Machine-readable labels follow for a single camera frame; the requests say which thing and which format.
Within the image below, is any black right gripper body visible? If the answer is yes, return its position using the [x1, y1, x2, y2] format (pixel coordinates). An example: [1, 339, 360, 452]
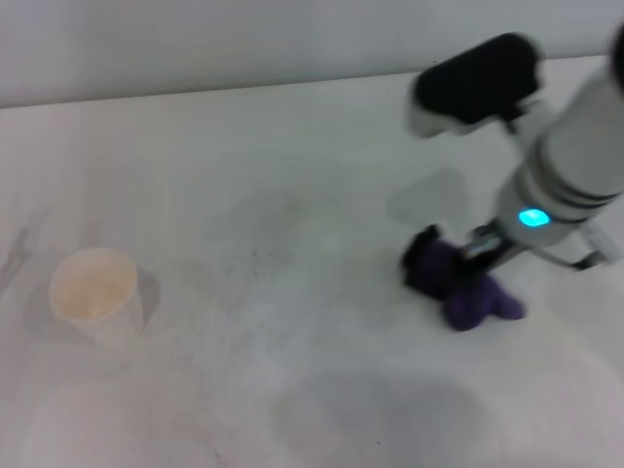
[456, 225, 519, 275]

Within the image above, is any purple rag with black trim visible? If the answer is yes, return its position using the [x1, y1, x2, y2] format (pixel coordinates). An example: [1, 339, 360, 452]
[401, 224, 528, 333]

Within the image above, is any white paper cup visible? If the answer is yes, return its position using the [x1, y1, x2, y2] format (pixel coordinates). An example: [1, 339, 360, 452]
[48, 247, 147, 348]

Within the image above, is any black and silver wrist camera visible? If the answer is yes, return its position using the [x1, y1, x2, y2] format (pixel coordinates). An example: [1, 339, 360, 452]
[405, 31, 546, 139]

